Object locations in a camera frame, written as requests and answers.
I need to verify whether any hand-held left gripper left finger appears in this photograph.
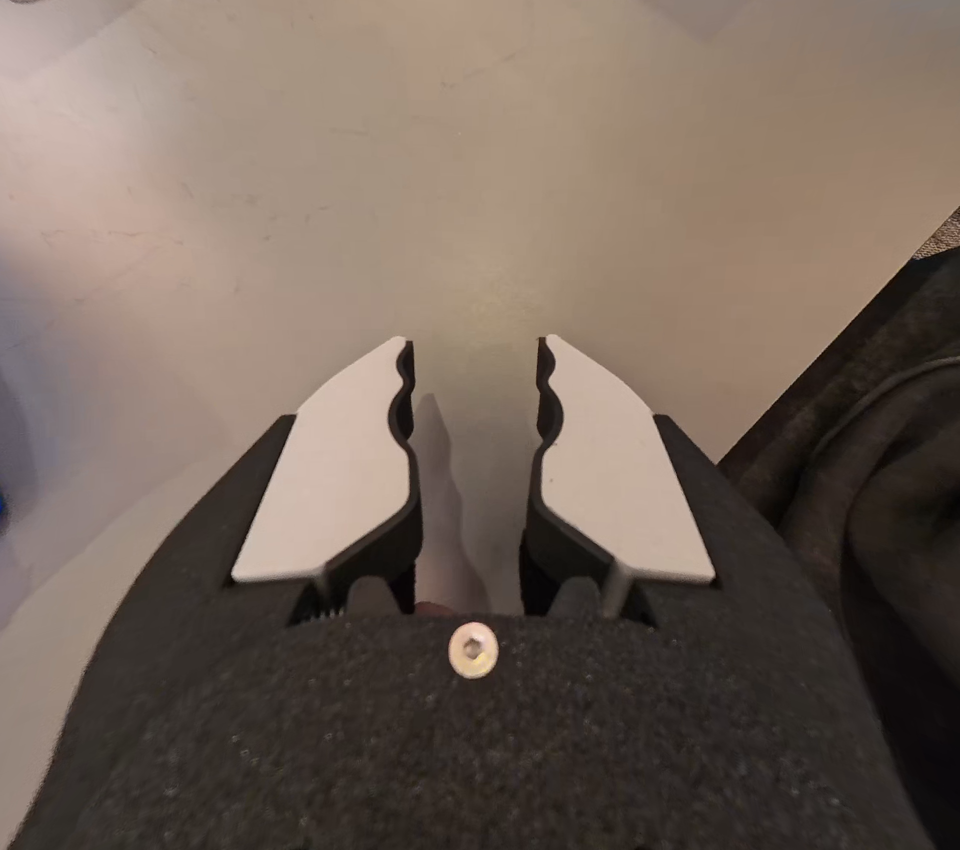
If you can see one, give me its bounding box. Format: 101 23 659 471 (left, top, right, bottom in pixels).
230 336 425 607

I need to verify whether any person's dark clothing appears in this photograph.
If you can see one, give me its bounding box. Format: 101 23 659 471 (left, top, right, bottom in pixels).
716 250 960 850

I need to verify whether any grey desk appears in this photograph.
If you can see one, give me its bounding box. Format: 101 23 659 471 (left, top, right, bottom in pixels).
0 0 960 641

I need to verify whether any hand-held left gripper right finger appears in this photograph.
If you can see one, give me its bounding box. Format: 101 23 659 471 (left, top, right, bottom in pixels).
521 334 717 619

